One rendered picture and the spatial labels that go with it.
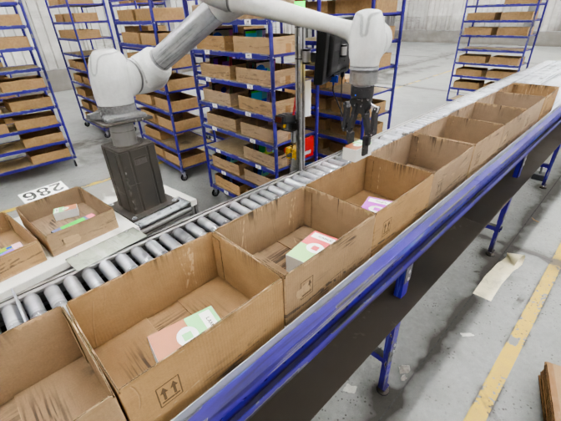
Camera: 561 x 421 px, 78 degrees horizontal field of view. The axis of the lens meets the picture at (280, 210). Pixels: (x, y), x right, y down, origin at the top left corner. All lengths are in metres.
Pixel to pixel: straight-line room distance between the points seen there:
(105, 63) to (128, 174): 0.46
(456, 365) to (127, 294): 1.66
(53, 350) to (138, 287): 0.22
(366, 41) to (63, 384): 1.17
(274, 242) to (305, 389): 0.47
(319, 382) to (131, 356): 0.54
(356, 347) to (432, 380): 0.83
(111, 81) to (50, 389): 1.15
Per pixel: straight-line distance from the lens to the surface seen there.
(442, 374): 2.05
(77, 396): 0.95
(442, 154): 1.80
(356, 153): 1.23
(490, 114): 2.54
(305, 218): 1.28
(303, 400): 1.13
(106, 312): 0.97
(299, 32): 1.91
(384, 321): 1.34
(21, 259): 1.65
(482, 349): 2.24
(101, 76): 1.66
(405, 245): 1.20
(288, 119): 1.96
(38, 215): 2.02
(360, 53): 1.16
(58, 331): 0.95
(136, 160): 1.72
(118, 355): 0.97
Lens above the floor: 1.59
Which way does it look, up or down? 30 degrees down
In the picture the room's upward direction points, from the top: 2 degrees counter-clockwise
